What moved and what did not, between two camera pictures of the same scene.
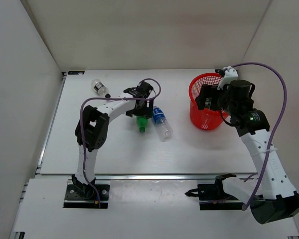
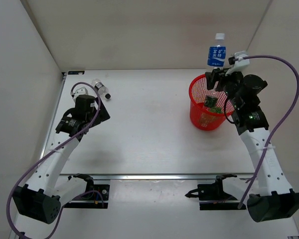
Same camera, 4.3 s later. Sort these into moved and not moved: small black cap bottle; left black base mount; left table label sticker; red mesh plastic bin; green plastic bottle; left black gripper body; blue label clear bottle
Moved: blue label clear bottle; left black gripper body; green plastic bottle
Not moved: small black cap bottle; left table label sticker; left black base mount; red mesh plastic bin
